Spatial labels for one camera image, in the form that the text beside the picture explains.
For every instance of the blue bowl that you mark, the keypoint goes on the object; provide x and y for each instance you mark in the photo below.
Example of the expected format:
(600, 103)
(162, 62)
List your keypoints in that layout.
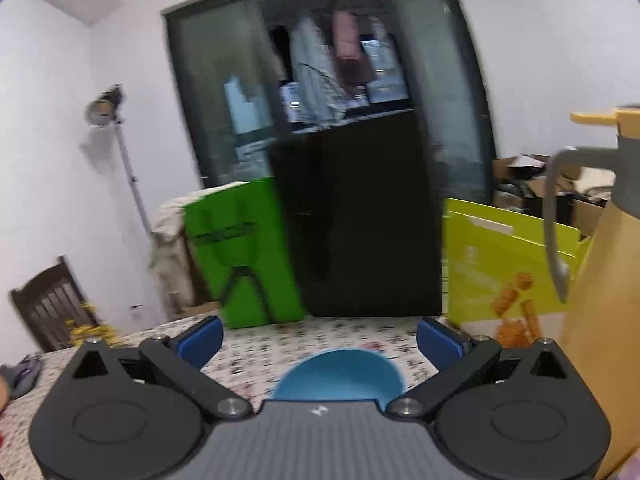
(340, 375)

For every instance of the light blue hanging garment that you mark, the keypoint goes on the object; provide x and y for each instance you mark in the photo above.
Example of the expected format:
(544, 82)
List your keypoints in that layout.
(312, 65)

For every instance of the grey purple cloth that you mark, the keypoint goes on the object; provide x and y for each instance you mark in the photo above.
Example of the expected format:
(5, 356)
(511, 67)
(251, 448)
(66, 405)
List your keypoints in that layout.
(22, 375)

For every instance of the black paper bag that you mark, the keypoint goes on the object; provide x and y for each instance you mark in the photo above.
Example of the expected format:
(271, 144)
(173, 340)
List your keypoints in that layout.
(360, 220)

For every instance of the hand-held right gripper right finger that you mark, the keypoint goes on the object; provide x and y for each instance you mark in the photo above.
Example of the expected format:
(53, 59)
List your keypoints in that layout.
(440, 342)

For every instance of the beige thermos jug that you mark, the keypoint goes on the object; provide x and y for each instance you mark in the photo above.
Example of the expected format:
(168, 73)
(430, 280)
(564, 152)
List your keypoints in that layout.
(605, 285)

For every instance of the beige jacket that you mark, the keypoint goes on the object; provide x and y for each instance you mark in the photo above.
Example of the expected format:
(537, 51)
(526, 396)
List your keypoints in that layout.
(167, 240)

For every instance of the tan seat cushion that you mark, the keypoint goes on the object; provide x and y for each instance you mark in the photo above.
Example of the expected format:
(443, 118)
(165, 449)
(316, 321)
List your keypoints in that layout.
(200, 309)

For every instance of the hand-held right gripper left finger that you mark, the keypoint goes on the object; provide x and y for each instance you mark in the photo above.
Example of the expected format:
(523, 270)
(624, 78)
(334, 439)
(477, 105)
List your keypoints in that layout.
(200, 342)

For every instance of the yellow blossom branches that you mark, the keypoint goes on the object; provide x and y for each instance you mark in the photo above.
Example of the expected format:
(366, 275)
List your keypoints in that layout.
(90, 332)

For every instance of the yellow green snack box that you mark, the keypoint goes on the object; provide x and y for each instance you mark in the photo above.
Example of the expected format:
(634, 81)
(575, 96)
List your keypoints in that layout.
(475, 260)

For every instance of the black framed glass door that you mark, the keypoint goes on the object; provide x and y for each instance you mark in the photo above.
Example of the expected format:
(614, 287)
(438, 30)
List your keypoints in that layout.
(210, 85)

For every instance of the dark wooden chair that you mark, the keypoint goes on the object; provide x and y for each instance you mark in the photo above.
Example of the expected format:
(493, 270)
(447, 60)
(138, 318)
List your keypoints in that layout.
(45, 305)

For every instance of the open cardboard box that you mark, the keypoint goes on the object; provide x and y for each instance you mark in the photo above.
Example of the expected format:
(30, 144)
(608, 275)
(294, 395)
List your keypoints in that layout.
(585, 210)

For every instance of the studio light on stand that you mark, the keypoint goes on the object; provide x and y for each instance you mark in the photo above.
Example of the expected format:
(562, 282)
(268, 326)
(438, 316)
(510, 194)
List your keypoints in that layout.
(102, 110)

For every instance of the green paper bag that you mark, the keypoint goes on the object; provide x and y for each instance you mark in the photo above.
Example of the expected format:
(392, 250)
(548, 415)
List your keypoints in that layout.
(280, 260)

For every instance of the pink hanging garment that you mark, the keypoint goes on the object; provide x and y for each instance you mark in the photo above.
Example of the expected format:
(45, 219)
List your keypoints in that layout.
(350, 45)

